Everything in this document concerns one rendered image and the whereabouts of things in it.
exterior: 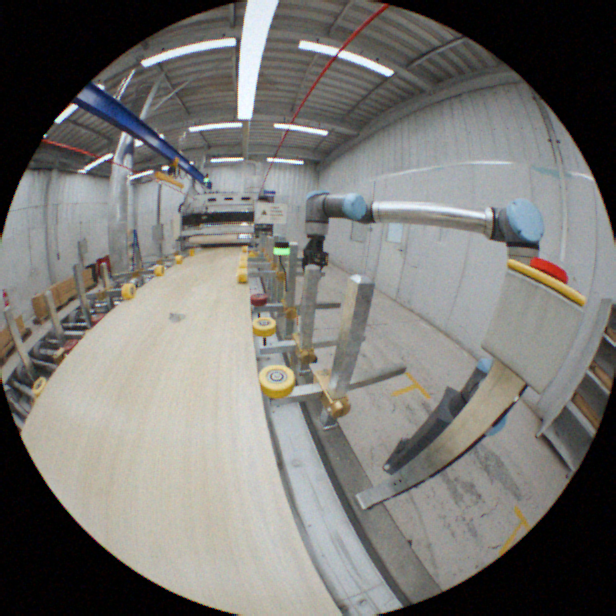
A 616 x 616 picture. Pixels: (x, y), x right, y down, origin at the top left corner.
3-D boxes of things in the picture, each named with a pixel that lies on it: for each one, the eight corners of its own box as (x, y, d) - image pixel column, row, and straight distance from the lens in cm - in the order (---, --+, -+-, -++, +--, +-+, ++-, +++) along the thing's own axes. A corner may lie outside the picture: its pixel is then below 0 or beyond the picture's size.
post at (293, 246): (290, 339, 96) (296, 241, 80) (292, 343, 94) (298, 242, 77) (284, 340, 96) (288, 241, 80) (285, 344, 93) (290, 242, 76)
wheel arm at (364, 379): (397, 369, 69) (402, 360, 67) (403, 375, 67) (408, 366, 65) (268, 399, 51) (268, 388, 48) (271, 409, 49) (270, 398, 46)
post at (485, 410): (369, 489, 55) (504, 341, 22) (377, 503, 55) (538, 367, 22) (353, 496, 53) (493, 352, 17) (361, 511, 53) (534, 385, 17)
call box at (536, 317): (495, 339, 23) (518, 267, 22) (540, 374, 23) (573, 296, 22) (473, 355, 17) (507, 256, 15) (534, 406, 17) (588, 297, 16)
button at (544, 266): (528, 278, 21) (532, 260, 21) (561, 296, 21) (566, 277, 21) (525, 275, 17) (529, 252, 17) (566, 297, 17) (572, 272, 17)
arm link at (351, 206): (369, 198, 72) (340, 197, 78) (355, 189, 62) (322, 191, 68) (367, 222, 71) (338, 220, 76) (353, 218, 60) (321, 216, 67)
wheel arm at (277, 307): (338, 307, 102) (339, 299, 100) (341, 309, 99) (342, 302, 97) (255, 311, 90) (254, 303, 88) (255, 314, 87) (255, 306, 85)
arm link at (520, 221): (493, 411, 95) (527, 209, 76) (494, 443, 84) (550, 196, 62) (463, 407, 90) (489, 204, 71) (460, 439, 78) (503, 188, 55)
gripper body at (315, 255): (308, 268, 69) (310, 235, 68) (302, 263, 77) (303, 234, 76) (328, 268, 72) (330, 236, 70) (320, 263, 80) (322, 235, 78)
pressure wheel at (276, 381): (272, 389, 54) (271, 358, 46) (298, 400, 52) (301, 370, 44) (256, 408, 51) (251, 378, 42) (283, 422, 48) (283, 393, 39)
